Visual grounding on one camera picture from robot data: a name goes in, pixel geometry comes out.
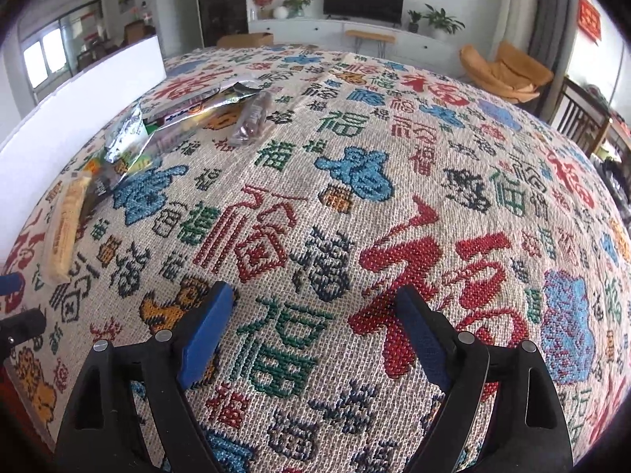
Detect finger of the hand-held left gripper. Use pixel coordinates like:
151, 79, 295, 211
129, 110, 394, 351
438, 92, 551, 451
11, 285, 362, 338
0, 308, 47, 350
0, 273, 25, 302

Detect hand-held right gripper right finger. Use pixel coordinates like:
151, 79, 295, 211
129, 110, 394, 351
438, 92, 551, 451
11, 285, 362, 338
394, 283, 575, 473

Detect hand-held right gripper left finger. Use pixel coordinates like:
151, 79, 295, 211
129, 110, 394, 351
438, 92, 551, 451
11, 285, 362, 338
54, 281, 235, 473

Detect beige wafer packet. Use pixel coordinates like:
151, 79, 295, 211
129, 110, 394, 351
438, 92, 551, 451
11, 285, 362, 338
40, 172, 94, 284

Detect dark sausage stick packet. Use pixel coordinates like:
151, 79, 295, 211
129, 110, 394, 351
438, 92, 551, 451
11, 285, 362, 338
90, 166, 130, 199

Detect white board panel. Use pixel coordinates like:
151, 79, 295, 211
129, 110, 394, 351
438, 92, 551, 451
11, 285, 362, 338
0, 35, 166, 262

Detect green snack packet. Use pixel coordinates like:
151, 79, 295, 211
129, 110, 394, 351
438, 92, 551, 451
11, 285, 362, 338
84, 150, 153, 181

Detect white triangular snack packet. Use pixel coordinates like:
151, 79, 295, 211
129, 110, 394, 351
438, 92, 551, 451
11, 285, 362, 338
105, 101, 149, 164

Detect small clear cake packet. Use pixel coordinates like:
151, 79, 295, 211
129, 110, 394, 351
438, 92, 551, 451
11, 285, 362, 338
228, 89, 273, 147

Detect dark chocolate bar packet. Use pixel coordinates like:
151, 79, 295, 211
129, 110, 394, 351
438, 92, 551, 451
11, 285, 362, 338
142, 93, 221, 130

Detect printed woven blanket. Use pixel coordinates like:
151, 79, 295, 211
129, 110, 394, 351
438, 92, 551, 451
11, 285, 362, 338
0, 44, 631, 473

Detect window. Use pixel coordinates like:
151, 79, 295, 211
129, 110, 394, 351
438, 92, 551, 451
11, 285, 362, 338
22, 27, 67, 89

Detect dark wooden slatted chair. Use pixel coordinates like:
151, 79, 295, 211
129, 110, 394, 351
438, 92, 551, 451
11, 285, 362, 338
549, 76, 612, 151

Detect orange lounge chair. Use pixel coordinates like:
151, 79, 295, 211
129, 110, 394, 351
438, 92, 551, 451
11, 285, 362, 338
460, 41, 554, 104

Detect wooden dining chair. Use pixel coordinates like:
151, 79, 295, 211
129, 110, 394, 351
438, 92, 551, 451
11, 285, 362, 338
123, 20, 159, 45

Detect brown cardboard box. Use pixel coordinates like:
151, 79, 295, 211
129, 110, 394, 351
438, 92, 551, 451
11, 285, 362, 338
217, 32, 274, 50

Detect wooden stool with metal legs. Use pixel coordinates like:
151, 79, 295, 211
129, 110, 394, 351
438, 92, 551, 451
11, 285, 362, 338
345, 30, 396, 57

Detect large potted plant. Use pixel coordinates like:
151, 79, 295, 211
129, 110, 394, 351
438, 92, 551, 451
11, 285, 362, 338
424, 4, 465, 40

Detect white television cabinet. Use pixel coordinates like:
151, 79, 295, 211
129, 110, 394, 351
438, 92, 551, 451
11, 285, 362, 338
248, 17, 467, 77

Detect black display cabinet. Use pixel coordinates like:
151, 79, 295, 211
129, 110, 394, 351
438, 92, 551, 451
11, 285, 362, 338
194, 0, 247, 49

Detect black television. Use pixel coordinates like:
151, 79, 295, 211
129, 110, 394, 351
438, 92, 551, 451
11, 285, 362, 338
324, 0, 406, 25

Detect white patterned curtain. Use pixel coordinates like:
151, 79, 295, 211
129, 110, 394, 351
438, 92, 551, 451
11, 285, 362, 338
490, 0, 538, 60

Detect grey curtain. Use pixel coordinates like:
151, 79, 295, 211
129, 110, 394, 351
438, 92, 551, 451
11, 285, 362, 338
530, 0, 580, 70

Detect red wall hanging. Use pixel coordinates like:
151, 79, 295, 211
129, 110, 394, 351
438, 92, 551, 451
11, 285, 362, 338
578, 0, 603, 43

